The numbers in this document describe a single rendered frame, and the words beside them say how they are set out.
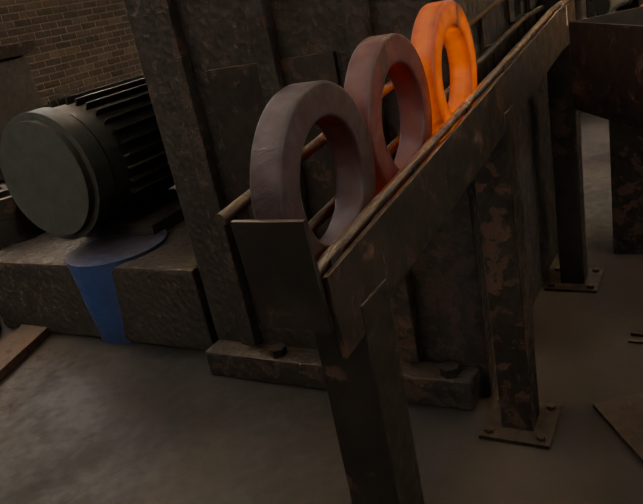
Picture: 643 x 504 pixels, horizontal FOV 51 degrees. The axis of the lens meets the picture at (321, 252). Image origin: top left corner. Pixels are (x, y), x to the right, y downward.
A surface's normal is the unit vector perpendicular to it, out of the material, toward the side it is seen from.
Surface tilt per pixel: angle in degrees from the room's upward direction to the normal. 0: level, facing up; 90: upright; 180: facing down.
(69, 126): 45
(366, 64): 40
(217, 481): 0
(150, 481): 0
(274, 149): 53
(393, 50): 90
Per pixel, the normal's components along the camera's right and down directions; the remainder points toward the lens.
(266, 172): -0.50, 0.03
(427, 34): -0.48, -0.27
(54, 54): 0.87, 0.02
